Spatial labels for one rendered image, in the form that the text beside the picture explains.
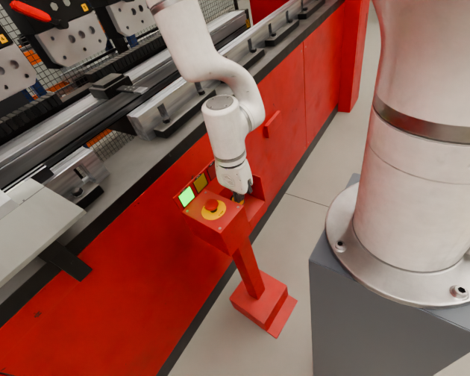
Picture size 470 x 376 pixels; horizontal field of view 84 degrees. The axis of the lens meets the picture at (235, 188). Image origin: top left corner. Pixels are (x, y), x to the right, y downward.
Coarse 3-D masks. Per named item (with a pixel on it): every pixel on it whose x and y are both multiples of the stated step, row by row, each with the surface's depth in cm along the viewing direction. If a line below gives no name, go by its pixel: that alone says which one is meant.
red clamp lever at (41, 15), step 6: (12, 6) 51; (18, 6) 50; (24, 6) 51; (30, 6) 52; (18, 12) 52; (24, 12) 51; (30, 12) 52; (36, 12) 53; (42, 12) 53; (36, 18) 53; (42, 18) 54; (48, 18) 55; (54, 24) 57; (60, 24) 56; (66, 24) 57
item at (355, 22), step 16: (256, 0) 205; (272, 0) 198; (288, 0) 193; (352, 0) 172; (368, 0) 182; (256, 16) 214; (352, 16) 178; (352, 32) 184; (352, 48) 191; (352, 64) 199; (352, 80) 206; (352, 96) 219
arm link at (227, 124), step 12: (216, 96) 58; (228, 96) 58; (204, 108) 56; (216, 108) 55; (228, 108) 55; (240, 108) 60; (204, 120) 58; (216, 120) 55; (228, 120) 56; (240, 120) 58; (216, 132) 58; (228, 132) 58; (240, 132) 60; (216, 144) 60; (228, 144) 60; (240, 144) 62; (216, 156) 64; (228, 156) 63
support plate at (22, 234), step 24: (24, 192) 60; (48, 192) 58; (24, 216) 54; (48, 216) 52; (72, 216) 50; (0, 240) 50; (24, 240) 48; (48, 240) 47; (0, 264) 45; (24, 264) 45
